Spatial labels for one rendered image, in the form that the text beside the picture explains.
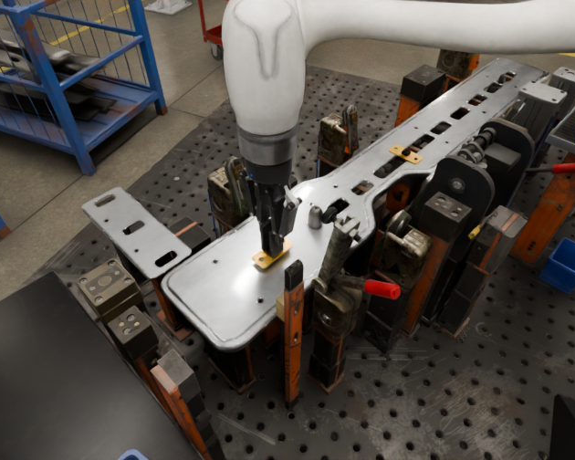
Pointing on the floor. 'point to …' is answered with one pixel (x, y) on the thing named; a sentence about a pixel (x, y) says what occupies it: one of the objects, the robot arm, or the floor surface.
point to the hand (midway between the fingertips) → (271, 237)
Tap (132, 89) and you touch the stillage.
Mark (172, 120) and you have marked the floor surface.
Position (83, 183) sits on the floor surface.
